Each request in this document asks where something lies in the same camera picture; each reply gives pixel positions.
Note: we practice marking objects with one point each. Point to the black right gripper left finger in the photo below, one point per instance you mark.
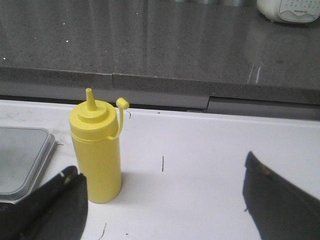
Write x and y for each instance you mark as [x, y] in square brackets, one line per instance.
[57, 210]

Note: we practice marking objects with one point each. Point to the silver electronic kitchen scale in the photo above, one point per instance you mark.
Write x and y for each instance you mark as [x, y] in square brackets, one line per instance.
[25, 153]

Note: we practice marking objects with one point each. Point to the yellow squeeze bottle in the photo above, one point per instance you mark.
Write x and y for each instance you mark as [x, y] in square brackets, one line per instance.
[95, 127]

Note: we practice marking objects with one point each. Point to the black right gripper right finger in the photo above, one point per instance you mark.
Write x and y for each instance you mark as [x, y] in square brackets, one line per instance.
[279, 209]

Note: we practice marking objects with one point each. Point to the white appliance on counter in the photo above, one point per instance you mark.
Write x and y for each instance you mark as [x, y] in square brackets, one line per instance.
[290, 11]

